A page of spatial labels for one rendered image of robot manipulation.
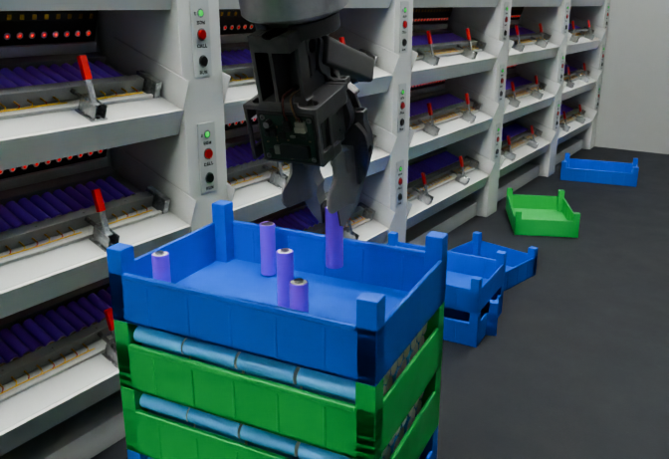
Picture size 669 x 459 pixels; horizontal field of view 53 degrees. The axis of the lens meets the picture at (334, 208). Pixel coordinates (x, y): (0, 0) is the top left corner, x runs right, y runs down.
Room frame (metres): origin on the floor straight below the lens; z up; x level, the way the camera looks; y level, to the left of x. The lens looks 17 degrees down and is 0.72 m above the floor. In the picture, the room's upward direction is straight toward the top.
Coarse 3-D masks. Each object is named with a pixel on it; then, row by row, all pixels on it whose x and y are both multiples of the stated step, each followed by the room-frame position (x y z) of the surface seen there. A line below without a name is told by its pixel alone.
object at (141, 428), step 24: (432, 384) 0.68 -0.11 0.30; (144, 408) 0.65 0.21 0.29; (432, 408) 0.67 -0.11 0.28; (144, 432) 0.64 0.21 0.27; (168, 432) 0.62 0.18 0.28; (192, 432) 0.60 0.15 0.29; (408, 432) 0.60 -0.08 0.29; (432, 432) 0.67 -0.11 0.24; (168, 456) 0.62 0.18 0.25; (192, 456) 0.61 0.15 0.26; (216, 456) 0.59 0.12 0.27; (240, 456) 0.58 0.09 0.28; (264, 456) 0.57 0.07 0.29; (408, 456) 0.60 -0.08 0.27
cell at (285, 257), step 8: (288, 248) 0.68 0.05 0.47; (280, 256) 0.67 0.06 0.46; (288, 256) 0.67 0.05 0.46; (280, 264) 0.67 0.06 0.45; (288, 264) 0.67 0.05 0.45; (280, 272) 0.67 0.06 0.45; (288, 272) 0.67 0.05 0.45; (280, 280) 0.67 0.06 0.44; (288, 280) 0.67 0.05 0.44; (280, 288) 0.67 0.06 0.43; (288, 288) 0.67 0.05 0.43; (280, 296) 0.67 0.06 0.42; (288, 296) 0.67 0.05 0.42; (280, 304) 0.67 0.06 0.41; (288, 304) 0.67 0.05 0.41
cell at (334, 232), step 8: (328, 216) 0.64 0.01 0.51; (336, 216) 0.64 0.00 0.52; (328, 224) 0.64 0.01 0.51; (336, 224) 0.64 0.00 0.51; (328, 232) 0.64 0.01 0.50; (336, 232) 0.64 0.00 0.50; (328, 240) 0.64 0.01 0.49; (336, 240) 0.64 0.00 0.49; (328, 248) 0.64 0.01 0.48; (336, 248) 0.64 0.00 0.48; (328, 256) 0.64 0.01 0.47; (336, 256) 0.64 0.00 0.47; (328, 264) 0.64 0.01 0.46; (336, 264) 0.64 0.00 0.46
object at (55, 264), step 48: (0, 192) 1.01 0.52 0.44; (48, 192) 1.05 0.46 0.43; (96, 192) 0.99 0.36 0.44; (144, 192) 1.13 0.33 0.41; (0, 240) 0.89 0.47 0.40; (48, 240) 0.96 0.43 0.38; (96, 240) 0.99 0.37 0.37; (144, 240) 1.03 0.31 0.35; (0, 288) 0.83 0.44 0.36; (48, 288) 0.89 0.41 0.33
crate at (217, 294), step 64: (128, 256) 0.65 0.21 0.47; (192, 256) 0.77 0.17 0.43; (256, 256) 0.80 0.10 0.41; (320, 256) 0.76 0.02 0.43; (384, 256) 0.72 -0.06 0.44; (128, 320) 0.64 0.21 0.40; (192, 320) 0.60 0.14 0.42; (256, 320) 0.57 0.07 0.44; (320, 320) 0.54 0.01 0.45; (384, 320) 0.53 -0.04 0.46
